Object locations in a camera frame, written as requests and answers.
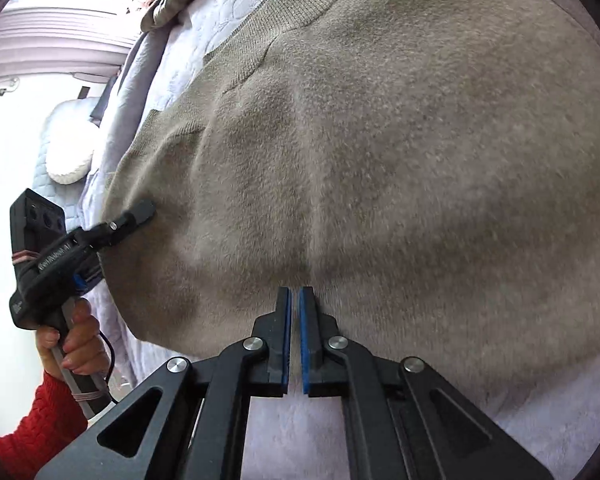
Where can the beige knit sweater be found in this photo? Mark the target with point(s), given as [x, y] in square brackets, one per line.
[380, 160]

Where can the white fluffy cushion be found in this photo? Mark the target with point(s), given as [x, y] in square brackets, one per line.
[67, 160]

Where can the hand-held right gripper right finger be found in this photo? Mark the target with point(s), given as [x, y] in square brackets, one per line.
[306, 340]

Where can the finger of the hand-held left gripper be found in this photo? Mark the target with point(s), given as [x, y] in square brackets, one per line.
[125, 222]
[91, 275]

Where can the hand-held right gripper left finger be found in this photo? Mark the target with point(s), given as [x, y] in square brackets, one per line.
[285, 340]

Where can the lavender quilted bedspread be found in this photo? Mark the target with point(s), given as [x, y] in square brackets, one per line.
[280, 440]

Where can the person's left hand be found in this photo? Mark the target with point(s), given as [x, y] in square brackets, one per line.
[82, 350]

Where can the dark cloth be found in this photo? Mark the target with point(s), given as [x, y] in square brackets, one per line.
[100, 105]

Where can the person's left forearm red sleeve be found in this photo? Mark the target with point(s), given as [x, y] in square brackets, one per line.
[35, 430]

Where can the grey lilac blanket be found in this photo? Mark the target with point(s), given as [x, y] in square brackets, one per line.
[125, 85]

